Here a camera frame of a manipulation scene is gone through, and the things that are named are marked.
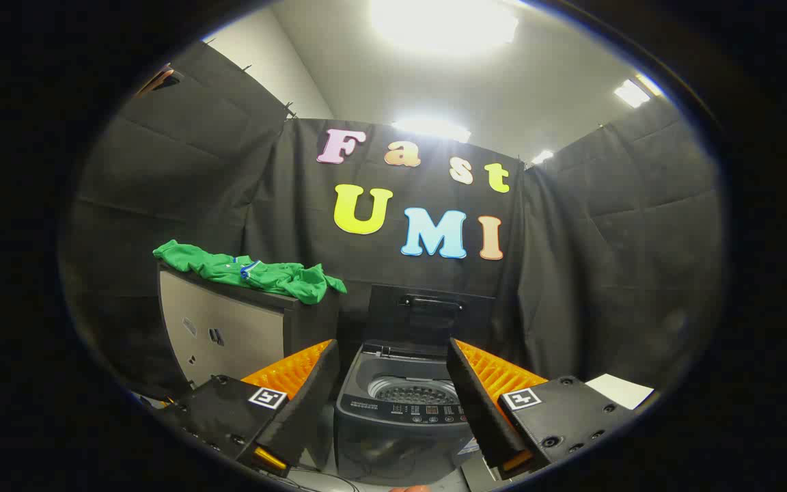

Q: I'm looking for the green polo shirt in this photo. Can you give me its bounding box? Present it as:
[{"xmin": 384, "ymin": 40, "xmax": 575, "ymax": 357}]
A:
[{"xmin": 153, "ymin": 239, "xmax": 348, "ymax": 305}]

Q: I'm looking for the grey cabinet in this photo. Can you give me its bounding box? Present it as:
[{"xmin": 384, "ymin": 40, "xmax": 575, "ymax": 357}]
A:
[{"xmin": 157, "ymin": 263, "xmax": 341, "ymax": 405}]

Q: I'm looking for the black backdrop cloth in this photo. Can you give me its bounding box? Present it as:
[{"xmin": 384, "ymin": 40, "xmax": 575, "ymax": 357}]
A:
[{"xmin": 59, "ymin": 41, "xmax": 726, "ymax": 411}]

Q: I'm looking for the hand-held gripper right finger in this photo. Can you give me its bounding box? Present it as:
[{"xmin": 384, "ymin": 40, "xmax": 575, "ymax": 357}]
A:
[{"xmin": 446, "ymin": 337, "xmax": 640, "ymax": 481}]

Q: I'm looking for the white sheet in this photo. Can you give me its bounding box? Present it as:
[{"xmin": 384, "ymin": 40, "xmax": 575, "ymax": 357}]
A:
[{"xmin": 585, "ymin": 373, "xmax": 655, "ymax": 411}]

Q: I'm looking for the dark glass washing machine lid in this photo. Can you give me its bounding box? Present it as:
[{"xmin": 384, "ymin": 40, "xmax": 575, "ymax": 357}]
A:
[{"xmin": 365, "ymin": 284, "xmax": 497, "ymax": 351}]

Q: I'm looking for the dark grey washing machine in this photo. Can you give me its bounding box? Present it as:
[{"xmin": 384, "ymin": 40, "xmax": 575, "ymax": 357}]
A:
[{"xmin": 334, "ymin": 340, "xmax": 497, "ymax": 487}]

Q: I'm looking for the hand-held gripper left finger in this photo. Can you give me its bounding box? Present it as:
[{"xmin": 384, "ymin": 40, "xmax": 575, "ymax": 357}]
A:
[{"xmin": 151, "ymin": 338, "xmax": 341, "ymax": 479}]

